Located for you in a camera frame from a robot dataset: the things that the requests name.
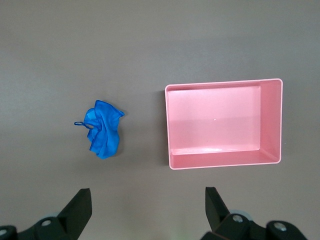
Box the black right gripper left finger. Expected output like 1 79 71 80
0 188 93 240

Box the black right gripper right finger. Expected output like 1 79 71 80
199 186 309 240

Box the blue cloth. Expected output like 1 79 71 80
73 99 125 160

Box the pink plastic box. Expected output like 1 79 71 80
164 78 284 171

